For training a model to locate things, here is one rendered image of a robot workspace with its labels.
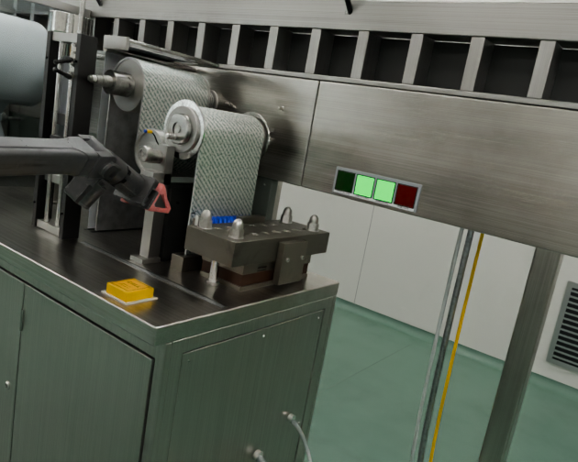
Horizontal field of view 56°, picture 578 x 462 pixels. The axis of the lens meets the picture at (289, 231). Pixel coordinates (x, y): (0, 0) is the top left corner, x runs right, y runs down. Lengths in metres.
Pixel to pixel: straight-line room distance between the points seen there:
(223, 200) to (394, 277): 2.70
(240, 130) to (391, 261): 2.71
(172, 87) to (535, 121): 0.94
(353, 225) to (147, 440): 3.16
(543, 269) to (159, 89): 1.10
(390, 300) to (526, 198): 2.85
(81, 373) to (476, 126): 1.06
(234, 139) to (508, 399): 0.98
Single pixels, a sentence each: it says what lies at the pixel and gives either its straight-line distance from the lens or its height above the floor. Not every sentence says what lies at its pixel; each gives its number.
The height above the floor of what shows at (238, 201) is 1.08.
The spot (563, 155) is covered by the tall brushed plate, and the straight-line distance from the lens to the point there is 1.30.
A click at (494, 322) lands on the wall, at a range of 3.83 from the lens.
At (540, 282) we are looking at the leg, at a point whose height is 1.04.
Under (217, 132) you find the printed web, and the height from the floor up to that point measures 1.26.
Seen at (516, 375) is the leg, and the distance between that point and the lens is 1.55.
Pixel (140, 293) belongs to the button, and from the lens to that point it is 1.18.
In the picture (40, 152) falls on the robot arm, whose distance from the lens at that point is 1.00.
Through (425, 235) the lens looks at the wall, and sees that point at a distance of 3.91.
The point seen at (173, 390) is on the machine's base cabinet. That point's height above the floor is 0.75.
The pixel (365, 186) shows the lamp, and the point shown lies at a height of 1.18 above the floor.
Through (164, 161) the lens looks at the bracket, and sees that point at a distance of 1.40.
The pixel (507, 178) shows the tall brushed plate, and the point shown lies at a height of 1.28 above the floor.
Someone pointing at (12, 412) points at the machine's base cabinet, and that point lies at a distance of 1.66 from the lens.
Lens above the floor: 1.31
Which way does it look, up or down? 11 degrees down
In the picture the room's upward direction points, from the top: 10 degrees clockwise
